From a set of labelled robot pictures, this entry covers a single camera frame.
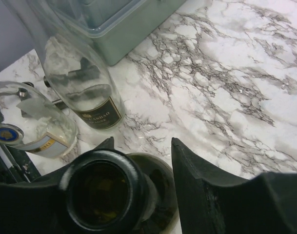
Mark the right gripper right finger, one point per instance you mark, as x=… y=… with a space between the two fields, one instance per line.
x=214 y=201

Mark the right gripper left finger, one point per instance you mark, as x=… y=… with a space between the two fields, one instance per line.
x=36 y=195

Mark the clear corked liquor bottle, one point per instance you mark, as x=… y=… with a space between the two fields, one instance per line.
x=48 y=137

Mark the tall clear glass bottle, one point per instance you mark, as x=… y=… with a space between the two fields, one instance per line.
x=72 y=68

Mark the clear plastic storage bin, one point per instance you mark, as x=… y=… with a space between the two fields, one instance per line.
x=113 y=28

